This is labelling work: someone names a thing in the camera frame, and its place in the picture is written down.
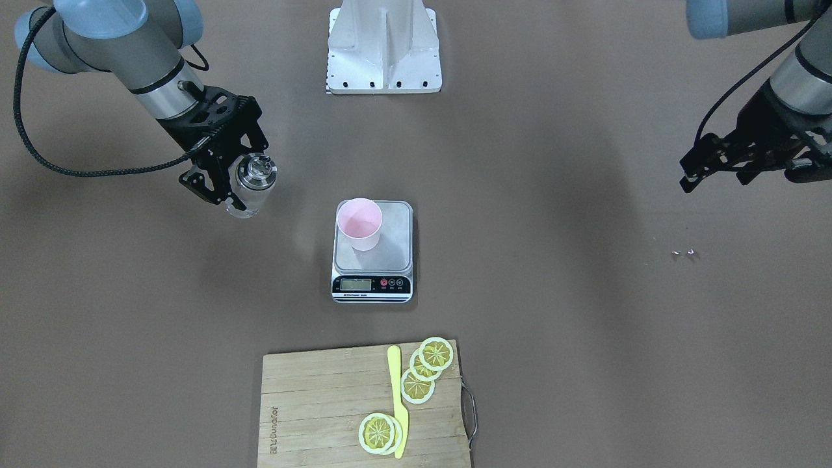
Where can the clear glass sauce bottle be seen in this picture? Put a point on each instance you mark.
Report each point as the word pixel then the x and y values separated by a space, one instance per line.
pixel 253 178

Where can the digital kitchen scale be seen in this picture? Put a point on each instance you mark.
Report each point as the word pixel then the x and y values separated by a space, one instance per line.
pixel 378 268

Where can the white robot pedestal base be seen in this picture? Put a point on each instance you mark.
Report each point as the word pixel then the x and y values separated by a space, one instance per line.
pixel 383 47

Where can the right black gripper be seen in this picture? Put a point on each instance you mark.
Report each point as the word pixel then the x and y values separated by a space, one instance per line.
pixel 180 136

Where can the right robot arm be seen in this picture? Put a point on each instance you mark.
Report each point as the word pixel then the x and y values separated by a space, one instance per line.
pixel 140 43

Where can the bamboo cutting board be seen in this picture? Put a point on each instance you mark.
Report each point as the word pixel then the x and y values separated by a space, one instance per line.
pixel 313 402

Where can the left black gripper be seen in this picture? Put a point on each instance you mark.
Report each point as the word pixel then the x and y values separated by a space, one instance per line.
pixel 775 121

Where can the lemon slice behind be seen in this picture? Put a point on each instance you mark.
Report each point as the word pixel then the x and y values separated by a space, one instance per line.
pixel 398 434

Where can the yellow plastic knife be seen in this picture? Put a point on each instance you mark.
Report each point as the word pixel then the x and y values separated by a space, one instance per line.
pixel 400 412

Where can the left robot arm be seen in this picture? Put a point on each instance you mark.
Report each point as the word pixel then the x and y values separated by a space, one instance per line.
pixel 803 80

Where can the pink plastic cup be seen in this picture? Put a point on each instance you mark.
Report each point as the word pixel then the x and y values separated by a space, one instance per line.
pixel 360 220

